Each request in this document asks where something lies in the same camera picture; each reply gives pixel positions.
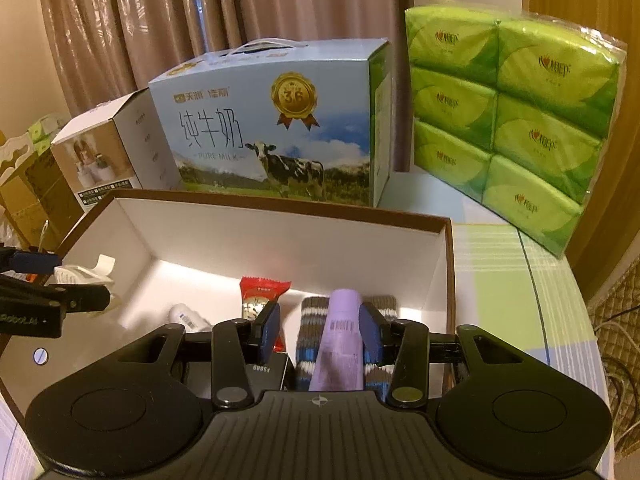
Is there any large plain cardboard box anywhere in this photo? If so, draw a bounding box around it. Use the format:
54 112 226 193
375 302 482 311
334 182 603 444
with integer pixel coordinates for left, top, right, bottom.
0 132 84 252

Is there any brown curtain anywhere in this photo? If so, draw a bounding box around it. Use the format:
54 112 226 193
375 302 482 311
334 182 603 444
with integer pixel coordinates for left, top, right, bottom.
35 0 417 176

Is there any white pill bottle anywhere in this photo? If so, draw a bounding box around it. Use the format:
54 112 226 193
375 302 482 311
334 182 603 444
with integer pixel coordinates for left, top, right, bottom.
169 302 214 334

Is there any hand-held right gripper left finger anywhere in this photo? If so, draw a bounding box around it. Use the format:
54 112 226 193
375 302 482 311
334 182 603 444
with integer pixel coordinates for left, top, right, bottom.
117 301 283 409

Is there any knitted patterned sock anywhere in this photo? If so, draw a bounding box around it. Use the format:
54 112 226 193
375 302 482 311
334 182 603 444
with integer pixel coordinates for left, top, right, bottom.
292 296 399 394

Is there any quilted chair cushion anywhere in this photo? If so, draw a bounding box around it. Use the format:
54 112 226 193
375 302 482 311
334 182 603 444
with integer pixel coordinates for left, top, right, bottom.
587 260 640 436

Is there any white hair claw clip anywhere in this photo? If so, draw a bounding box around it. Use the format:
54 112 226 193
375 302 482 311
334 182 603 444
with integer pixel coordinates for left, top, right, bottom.
51 255 119 306

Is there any blue milk carton with handle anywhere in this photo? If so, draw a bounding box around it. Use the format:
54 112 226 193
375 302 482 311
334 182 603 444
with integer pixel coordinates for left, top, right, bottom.
148 37 393 208

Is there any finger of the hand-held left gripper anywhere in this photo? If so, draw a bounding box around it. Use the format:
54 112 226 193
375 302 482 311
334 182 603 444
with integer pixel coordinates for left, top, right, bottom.
0 283 112 314
0 247 64 275

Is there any beige product box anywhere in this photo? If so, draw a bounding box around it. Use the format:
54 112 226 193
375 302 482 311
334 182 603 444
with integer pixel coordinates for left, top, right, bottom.
50 91 183 211

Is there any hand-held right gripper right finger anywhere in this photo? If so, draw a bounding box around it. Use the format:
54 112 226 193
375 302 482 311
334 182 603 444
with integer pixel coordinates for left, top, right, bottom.
361 302 526 408

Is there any pile of small tissue packs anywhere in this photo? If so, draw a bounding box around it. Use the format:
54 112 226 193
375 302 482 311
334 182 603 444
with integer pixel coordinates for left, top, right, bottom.
27 115 64 149

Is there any black cable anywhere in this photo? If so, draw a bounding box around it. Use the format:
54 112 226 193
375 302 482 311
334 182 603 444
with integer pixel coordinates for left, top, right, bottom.
597 304 640 322

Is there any purple tube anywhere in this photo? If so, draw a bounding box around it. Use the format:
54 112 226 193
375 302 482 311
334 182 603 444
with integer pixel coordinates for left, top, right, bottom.
308 287 366 392

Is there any red snack packet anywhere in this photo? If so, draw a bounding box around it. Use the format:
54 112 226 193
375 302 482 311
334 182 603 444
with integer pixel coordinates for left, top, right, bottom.
239 276 292 349

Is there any wooden door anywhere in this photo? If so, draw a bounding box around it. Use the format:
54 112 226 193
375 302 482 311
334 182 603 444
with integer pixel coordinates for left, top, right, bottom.
520 0 640 302

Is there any brown cardboard box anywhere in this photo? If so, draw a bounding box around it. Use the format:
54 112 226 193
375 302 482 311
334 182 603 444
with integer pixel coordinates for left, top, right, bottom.
0 189 457 411

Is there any white cable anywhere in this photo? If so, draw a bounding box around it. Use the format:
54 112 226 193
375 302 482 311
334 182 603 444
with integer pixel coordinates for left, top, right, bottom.
602 321 640 413

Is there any small black box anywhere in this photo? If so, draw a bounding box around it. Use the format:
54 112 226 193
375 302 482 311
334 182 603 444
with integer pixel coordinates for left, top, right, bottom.
245 350 296 392

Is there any bundle of green tissue packets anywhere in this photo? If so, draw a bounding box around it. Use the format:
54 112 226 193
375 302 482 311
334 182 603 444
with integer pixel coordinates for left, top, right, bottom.
404 2 628 260

